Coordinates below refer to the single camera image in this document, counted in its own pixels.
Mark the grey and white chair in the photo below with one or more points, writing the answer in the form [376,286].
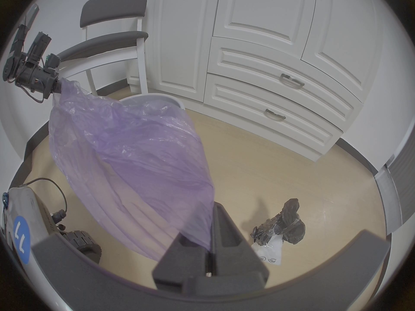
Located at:
[110,8]

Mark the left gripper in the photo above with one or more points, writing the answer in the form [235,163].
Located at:
[35,79]

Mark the white printed wrapper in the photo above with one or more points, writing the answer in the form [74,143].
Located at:
[270,253]

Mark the white wardrobe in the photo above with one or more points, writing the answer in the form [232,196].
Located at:
[259,44]

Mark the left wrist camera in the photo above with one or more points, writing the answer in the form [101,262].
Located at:
[53,62]

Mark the purple plastic bag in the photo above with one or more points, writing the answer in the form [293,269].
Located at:
[136,154]

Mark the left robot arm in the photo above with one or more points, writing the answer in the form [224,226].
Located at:
[37,47]

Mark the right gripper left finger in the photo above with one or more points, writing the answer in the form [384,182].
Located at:
[181,264]

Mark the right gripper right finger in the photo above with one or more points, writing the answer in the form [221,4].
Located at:
[233,254]

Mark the crumpled black plastic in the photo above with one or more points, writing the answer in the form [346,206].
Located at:
[288,225]

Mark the white trash bin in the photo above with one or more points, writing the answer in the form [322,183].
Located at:
[155,99]

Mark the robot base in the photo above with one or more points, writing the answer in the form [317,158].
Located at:
[22,225]

